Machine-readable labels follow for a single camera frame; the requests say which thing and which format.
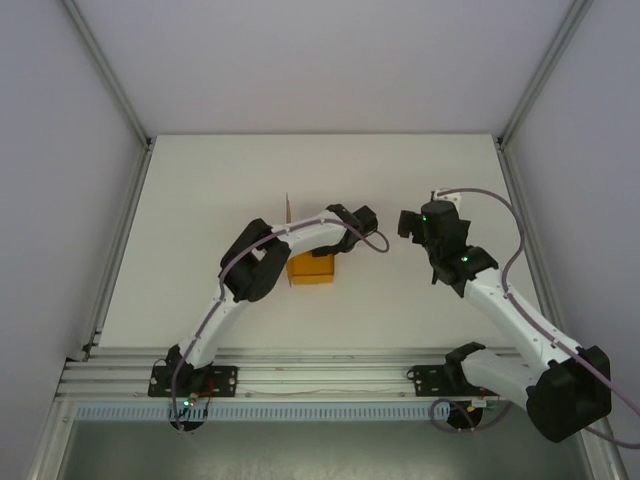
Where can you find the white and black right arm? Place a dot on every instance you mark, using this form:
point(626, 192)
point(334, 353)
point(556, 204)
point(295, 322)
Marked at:
point(510, 310)

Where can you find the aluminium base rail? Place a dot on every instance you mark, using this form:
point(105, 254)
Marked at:
point(325, 372)

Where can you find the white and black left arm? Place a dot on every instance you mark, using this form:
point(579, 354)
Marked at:
point(310, 237)

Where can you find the aluminium right table side rail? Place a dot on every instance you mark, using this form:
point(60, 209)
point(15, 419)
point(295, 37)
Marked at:
point(520, 200)

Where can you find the grey metal lower panel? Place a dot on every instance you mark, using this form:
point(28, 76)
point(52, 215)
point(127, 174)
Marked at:
point(325, 450)

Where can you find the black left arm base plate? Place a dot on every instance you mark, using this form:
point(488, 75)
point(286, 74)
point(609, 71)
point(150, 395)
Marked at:
point(225, 380)

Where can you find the aluminium left table side rail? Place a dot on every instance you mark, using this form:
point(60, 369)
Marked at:
point(122, 240)

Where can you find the aluminium right frame post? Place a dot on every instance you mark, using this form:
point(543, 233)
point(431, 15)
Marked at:
point(545, 70)

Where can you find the aluminium table side rail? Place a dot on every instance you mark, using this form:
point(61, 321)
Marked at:
point(122, 240)
point(520, 200)

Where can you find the yellow corrugated cardboard box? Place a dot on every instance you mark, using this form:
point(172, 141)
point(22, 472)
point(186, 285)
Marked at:
point(312, 270)

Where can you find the aluminium left frame post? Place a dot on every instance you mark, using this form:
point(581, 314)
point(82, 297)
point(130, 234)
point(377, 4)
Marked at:
point(107, 70)

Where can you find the aluminium frame post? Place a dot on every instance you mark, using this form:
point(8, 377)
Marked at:
point(107, 70)
point(545, 70)

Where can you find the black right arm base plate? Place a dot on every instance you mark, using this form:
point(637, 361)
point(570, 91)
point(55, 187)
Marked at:
point(425, 377)

